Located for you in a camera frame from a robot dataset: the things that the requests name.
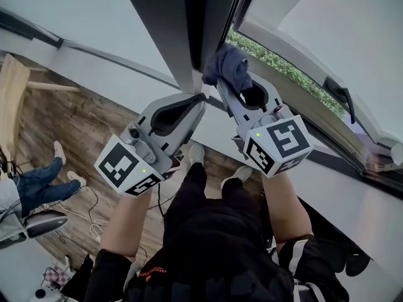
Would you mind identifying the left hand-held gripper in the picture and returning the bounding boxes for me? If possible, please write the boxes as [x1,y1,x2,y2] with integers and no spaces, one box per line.
[94,92,207,198]

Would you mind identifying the white camera device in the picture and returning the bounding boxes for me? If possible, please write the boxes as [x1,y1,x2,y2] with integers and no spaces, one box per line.
[34,286,64,302]

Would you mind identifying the crumpled white tissue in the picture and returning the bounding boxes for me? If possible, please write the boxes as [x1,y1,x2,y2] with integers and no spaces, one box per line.
[390,138,403,166]

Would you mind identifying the person's left forearm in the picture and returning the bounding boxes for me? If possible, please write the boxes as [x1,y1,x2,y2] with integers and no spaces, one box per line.
[100,189,155,257]

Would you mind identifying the black window handle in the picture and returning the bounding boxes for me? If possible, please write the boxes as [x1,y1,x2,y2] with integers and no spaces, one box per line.
[324,76,356,125]

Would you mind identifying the green bushes outside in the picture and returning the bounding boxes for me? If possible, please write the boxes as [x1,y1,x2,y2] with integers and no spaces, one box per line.
[225,30,346,120]

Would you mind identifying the dark blue cleaning cloth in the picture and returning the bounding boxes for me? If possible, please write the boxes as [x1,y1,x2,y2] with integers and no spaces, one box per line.
[201,42,254,94]

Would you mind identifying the person's right forearm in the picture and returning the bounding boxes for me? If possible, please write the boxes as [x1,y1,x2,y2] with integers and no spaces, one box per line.
[261,170,314,243]

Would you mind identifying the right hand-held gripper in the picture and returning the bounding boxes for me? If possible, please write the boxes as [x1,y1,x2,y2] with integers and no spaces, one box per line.
[216,73,315,179]

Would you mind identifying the person's white shoe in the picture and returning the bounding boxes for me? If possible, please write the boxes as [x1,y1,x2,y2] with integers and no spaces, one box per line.
[188,142,205,166]
[220,165,253,190]

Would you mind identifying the checkered board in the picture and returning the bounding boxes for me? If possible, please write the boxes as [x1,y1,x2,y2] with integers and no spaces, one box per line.
[42,267,72,291]

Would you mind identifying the person's left white shoe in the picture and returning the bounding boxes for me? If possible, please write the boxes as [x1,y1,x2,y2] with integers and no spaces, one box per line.
[188,142,205,166]

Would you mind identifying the white cable bundle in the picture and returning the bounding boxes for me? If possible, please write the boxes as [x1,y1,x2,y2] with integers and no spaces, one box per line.
[89,218,110,242]

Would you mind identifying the white window sash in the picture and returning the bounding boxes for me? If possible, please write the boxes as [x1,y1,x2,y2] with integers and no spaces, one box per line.
[232,0,403,166]

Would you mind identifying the black fabric item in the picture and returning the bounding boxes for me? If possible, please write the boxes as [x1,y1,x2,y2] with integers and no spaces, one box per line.
[60,253,94,299]

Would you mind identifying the dark wall trim strip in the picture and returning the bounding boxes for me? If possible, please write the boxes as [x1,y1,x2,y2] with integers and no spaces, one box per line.
[0,6,183,91]

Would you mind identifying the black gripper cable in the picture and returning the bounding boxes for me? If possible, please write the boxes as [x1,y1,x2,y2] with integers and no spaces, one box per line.
[138,183,167,264]

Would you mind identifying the person's right white shoe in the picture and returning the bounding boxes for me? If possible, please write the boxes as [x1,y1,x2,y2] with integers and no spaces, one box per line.
[220,165,253,190]

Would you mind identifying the person's black-clothed body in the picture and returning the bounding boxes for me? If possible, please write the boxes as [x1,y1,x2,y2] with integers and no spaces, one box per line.
[83,162,350,302]

